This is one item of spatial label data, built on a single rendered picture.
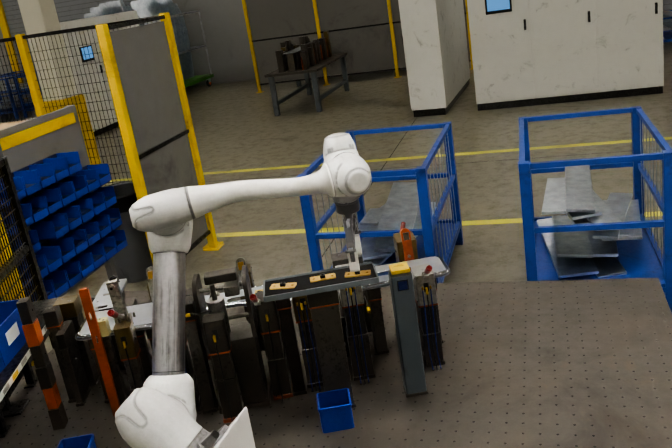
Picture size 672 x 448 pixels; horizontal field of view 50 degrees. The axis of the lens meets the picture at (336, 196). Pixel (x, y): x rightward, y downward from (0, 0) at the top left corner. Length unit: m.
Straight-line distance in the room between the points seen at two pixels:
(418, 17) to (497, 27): 1.06
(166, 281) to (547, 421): 1.24
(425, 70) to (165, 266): 8.18
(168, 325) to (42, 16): 7.75
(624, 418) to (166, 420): 1.34
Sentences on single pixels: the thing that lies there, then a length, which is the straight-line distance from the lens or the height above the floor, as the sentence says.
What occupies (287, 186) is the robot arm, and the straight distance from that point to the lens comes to 2.06.
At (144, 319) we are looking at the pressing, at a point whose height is 1.00.
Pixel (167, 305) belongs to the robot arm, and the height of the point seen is 1.20.
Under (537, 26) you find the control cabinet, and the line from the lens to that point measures 10.06.
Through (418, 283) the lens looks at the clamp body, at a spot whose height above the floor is 1.03.
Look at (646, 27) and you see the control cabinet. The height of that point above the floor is 0.87.
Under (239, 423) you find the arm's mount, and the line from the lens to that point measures 2.12.
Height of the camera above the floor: 2.08
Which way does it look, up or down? 17 degrees down
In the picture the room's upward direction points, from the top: 9 degrees counter-clockwise
